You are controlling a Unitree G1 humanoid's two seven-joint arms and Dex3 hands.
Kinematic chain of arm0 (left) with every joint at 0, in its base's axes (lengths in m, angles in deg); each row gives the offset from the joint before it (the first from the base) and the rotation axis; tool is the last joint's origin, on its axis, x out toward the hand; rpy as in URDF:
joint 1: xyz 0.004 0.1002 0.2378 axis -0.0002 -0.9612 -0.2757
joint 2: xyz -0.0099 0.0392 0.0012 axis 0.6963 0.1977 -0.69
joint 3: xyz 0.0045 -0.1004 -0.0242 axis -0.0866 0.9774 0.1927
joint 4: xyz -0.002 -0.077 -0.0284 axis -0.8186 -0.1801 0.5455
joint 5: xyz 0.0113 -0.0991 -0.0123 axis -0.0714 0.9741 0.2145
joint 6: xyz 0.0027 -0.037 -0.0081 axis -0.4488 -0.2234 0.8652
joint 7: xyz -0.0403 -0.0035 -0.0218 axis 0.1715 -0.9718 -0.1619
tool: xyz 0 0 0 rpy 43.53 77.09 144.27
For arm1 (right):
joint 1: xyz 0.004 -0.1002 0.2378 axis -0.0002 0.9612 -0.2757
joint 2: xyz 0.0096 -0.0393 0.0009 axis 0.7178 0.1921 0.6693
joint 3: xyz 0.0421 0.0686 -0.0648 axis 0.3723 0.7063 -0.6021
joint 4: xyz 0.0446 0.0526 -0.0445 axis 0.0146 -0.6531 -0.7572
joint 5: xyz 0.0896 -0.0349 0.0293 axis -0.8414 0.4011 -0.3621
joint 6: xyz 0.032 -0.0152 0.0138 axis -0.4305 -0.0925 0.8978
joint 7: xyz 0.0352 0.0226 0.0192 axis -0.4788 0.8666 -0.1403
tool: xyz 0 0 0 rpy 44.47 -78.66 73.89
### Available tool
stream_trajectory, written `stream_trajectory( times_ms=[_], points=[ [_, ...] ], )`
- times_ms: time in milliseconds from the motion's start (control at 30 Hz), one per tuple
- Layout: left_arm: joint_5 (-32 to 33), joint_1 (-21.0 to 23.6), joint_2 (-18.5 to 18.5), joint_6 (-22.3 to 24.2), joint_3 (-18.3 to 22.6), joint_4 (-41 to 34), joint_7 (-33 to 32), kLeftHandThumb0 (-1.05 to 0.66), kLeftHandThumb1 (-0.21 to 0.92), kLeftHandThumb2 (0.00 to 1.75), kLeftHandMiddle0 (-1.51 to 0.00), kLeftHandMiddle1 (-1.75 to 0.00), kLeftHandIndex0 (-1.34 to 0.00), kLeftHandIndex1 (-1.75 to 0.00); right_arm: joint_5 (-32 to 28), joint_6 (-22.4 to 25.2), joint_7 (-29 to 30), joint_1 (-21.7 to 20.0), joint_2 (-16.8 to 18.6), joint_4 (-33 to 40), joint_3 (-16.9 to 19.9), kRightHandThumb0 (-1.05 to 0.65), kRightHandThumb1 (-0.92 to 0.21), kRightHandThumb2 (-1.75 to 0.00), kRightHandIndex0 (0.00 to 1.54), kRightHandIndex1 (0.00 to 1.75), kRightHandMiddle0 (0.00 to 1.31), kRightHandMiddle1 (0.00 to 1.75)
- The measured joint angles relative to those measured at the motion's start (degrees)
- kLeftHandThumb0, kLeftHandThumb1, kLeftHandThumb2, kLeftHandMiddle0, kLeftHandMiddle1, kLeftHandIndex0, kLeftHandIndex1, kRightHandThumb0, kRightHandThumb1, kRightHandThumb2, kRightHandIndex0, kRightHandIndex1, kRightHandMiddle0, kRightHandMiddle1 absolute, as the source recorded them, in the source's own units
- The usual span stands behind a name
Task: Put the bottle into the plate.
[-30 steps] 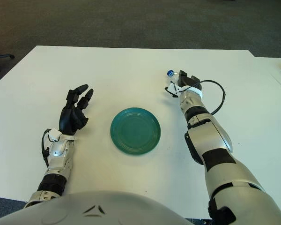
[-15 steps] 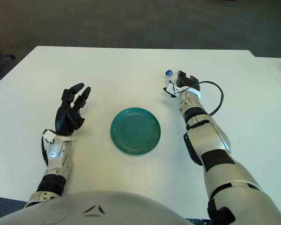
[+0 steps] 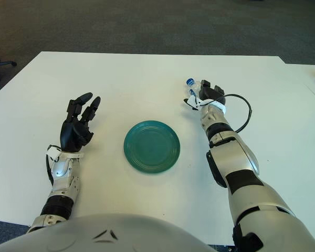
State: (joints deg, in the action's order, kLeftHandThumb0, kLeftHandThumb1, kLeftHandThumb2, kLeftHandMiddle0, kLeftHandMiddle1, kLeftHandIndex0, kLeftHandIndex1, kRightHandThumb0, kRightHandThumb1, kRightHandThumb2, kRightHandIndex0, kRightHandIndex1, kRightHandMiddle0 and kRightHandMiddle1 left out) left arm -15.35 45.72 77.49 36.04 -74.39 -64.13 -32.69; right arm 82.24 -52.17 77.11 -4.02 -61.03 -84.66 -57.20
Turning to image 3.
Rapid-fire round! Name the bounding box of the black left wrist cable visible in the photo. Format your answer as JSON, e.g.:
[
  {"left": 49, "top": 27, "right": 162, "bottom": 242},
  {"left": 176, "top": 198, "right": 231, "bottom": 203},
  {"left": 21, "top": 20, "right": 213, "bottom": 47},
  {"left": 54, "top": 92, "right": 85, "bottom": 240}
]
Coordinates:
[{"left": 45, "top": 144, "right": 58, "bottom": 187}]

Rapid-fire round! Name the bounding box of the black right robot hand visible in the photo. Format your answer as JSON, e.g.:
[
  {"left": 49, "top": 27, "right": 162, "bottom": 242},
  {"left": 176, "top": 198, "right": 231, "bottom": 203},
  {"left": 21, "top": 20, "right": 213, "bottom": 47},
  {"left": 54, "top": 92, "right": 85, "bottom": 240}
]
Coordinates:
[{"left": 198, "top": 79, "right": 226, "bottom": 105}]

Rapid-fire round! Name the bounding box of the clear bottle with blue cap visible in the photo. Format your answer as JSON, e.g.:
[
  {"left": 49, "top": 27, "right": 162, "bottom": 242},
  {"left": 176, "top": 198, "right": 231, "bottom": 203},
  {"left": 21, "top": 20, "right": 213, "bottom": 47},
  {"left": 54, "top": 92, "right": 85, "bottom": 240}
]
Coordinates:
[{"left": 185, "top": 78, "right": 203, "bottom": 102}]

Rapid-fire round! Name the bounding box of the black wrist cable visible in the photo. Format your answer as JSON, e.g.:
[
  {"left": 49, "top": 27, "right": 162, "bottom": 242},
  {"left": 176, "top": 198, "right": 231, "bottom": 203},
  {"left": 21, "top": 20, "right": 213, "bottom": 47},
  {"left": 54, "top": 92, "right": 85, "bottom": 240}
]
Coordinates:
[
  {"left": 199, "top": 93, "right": 253, "bottom": 133},
  {"left": 45, "top": 144, "right": 58, "bottom": 187}
]

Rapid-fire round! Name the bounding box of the grey robot torso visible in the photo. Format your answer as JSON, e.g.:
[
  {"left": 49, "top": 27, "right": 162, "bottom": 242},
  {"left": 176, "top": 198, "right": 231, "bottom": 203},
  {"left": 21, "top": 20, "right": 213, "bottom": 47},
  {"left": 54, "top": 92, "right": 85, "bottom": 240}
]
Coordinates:
[{"left": 0, "top": 214, "right": 216, "bottom": 252}]

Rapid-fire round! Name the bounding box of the white right wrist connector box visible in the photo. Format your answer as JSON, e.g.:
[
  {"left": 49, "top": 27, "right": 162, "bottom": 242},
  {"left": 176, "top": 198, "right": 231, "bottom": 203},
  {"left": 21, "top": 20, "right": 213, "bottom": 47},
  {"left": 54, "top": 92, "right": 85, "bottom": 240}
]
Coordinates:
[{"left": 186, "top": 94, "right": 202, "bottom": 111}]

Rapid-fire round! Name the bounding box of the green round plate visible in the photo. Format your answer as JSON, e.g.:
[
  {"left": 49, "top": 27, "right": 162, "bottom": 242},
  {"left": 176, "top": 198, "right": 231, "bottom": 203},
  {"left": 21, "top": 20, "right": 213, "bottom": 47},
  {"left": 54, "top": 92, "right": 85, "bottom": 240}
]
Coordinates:
[{"left": 123, "top": 120, "right": 182, "bottom": 175}]

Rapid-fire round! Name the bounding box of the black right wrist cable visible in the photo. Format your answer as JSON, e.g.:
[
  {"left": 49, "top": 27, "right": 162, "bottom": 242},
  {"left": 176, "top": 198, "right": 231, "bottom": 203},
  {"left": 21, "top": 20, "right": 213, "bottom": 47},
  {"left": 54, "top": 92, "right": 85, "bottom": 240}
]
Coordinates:
[{"left": 199, "top": 93, "right": 253, "bottom": 133}]

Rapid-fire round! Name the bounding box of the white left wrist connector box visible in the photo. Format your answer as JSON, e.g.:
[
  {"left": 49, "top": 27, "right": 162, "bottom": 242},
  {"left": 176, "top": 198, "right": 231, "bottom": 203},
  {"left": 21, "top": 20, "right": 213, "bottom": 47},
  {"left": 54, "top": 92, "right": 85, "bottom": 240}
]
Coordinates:
[{"left": 47, "top": 145, "right": 62, "bottom": 161}]

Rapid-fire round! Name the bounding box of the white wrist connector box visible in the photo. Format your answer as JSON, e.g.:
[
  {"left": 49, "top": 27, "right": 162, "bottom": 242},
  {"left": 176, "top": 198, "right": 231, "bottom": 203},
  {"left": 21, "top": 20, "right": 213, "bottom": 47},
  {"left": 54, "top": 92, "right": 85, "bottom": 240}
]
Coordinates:
[
  {"left": 186, "top": 94, "right": 202, "bottom": 111},
  {"left": 47, "top": 145, "right": 62, "bottom": 161}
]

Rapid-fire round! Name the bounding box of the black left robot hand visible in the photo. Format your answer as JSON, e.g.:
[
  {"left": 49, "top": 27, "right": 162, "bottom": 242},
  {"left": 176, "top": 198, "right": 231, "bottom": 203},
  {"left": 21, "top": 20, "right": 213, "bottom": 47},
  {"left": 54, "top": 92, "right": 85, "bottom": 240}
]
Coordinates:
[{"left": 60, "top": 92, "right": 101, "bottom": 153}]

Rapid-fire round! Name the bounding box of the black office chair base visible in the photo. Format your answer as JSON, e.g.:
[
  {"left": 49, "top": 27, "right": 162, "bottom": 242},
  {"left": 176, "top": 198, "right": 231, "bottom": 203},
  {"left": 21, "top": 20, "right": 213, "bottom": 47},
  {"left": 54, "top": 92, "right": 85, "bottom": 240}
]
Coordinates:
[{"left": 0, "top": 34, "right": 17, "bottom": 79}]

